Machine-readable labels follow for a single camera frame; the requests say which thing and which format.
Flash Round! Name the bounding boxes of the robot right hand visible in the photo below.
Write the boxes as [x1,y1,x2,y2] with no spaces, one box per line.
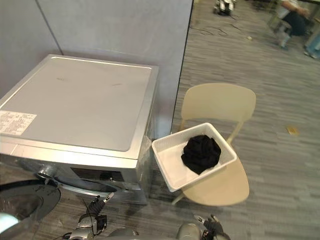
[193,213,226,236]

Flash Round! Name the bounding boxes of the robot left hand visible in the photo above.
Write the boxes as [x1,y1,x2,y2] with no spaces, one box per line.
[86,191,116,216]

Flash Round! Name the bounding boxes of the round glass washing machine door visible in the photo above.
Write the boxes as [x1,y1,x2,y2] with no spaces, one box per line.
[0,178,62,222]

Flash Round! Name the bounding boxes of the black clothes bundle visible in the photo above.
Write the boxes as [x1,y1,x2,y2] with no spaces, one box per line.
[180,134,223,176]

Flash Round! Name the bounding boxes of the white plastic laundry basket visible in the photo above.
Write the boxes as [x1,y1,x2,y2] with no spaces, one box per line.
[151,122,238,193]

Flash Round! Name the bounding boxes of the silver front-load washing machine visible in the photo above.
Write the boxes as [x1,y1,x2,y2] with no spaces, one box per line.
[0,53,161,206]

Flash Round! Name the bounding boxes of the white printed label sticker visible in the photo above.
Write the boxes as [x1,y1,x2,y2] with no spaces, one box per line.
[0,110,38,137]

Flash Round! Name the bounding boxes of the beige plastic chair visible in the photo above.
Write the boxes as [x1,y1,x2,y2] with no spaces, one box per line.
[170,82,257,207]

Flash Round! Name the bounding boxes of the standing person's legs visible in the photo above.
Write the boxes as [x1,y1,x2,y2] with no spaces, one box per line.
[303,31,320,60]

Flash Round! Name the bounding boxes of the distant robot on floor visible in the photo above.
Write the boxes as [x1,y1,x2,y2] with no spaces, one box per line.
[213,0,236,16]

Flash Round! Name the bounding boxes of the seated person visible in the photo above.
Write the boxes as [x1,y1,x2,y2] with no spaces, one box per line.
[276,0,310,50]

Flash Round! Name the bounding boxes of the pale rounded camera housing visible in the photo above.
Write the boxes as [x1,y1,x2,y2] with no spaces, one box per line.
[0,212,24,240]

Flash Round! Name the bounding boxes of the black cable on floor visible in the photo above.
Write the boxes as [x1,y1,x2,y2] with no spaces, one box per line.
[191,22,242,36]

